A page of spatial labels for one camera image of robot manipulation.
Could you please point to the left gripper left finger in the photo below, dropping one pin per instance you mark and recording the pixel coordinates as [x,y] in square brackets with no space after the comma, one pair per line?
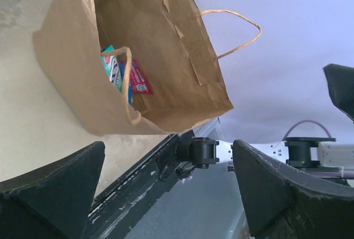
[52,201]

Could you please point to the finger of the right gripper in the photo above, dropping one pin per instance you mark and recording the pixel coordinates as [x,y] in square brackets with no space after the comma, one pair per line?
[340,87]

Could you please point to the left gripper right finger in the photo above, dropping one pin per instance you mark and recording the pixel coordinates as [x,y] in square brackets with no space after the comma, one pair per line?
[283,202]

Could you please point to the brown paper bag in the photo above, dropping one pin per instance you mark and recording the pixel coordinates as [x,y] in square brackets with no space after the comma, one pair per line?
[167,38]

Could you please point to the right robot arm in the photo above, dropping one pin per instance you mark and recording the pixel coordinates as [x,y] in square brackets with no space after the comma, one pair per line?
[321,157]

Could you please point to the red snack packet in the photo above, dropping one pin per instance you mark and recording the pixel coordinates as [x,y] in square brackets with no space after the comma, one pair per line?
[138,83]

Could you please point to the teal snack packet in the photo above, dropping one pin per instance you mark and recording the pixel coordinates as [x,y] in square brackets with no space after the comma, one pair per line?
[112,68]

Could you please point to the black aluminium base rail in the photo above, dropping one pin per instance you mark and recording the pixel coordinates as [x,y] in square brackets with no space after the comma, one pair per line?
[120,206]

